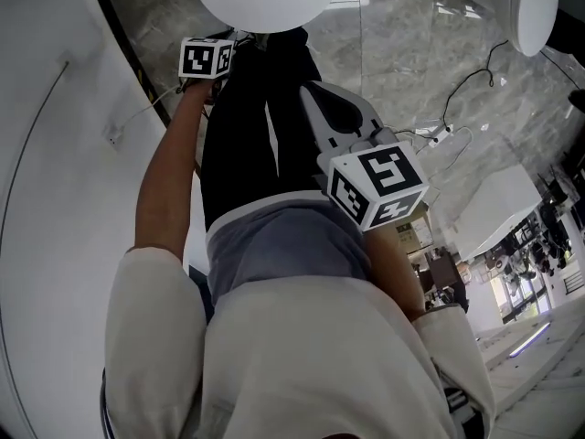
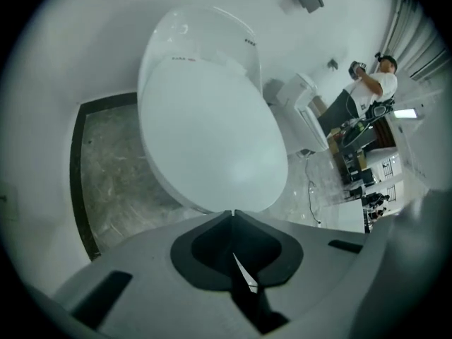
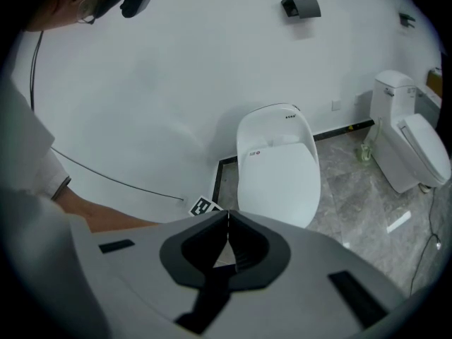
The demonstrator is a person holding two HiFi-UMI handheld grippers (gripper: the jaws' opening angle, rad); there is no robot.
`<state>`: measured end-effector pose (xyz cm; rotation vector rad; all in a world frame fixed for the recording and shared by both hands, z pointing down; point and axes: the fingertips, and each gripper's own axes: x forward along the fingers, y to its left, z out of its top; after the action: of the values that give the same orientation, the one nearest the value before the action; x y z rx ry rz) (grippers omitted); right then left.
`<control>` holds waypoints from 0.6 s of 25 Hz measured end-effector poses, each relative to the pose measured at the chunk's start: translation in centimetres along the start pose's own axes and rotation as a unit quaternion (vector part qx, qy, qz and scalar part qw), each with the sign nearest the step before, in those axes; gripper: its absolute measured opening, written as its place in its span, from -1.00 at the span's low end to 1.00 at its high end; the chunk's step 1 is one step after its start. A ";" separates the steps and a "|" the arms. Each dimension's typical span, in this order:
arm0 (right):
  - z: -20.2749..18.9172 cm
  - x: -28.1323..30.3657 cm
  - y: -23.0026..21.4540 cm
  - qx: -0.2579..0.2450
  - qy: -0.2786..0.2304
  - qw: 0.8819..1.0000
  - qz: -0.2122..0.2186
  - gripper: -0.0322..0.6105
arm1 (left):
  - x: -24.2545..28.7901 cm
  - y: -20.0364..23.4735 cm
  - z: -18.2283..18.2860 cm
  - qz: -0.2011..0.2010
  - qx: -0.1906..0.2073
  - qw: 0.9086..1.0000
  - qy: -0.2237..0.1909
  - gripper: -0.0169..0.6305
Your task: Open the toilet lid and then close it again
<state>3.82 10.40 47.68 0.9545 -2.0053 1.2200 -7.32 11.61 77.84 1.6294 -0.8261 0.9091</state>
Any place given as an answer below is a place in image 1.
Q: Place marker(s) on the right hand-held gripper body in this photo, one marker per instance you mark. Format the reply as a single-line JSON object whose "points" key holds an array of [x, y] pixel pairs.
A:
{"points": [[388, 181]]}

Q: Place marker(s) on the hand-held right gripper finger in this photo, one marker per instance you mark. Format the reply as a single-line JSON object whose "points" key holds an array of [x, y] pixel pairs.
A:
{"points": [[354, 112], [320, 131]]}

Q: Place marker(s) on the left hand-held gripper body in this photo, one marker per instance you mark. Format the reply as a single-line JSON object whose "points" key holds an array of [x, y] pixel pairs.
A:
{"points": [[201, 57]]}

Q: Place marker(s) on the person's left forearm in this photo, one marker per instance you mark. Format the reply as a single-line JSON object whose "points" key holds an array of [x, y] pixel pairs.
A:
{"points": [[173, 167]]}

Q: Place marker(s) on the person's right forearm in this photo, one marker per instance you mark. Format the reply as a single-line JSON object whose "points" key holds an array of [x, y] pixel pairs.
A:
{"points": [[393, 272]]}

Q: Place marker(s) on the white toilet with tank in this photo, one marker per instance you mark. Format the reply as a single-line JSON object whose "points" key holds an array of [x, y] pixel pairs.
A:
{"points": [[535, 12]]}

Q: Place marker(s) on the person's right leg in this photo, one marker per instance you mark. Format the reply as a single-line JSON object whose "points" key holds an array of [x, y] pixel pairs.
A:
{"points": [[297, 121]]}

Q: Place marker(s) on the person's leg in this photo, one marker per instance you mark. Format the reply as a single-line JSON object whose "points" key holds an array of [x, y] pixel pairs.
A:
{"points": [[297, 121], [571, 21], [237, 144]]}

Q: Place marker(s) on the brown cardboard box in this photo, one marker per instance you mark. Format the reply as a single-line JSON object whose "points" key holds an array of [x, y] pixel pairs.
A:
{"points": [[413, 231]]}

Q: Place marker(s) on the white power strip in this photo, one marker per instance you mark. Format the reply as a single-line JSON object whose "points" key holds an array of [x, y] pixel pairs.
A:
{"points": [[442, 134]]}

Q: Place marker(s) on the person's left leg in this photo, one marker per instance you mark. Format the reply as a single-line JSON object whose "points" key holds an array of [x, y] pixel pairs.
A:
{"points": [[237, 144]]}

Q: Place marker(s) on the white rectangular box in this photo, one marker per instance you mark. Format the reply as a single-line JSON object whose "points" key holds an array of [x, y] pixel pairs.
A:
{"points": [[498, 204]]}

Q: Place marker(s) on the person's gray undershirt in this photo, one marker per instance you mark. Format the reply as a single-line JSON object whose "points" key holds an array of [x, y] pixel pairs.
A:
{"points": [[283, 245]]}

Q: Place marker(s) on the person's white shirt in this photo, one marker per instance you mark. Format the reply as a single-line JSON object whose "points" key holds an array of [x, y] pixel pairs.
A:
{"points": [[297, 359]]}

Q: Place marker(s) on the white wall socket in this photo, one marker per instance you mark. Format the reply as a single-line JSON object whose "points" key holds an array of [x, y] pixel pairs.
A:
{"points": [[113, 135]]}

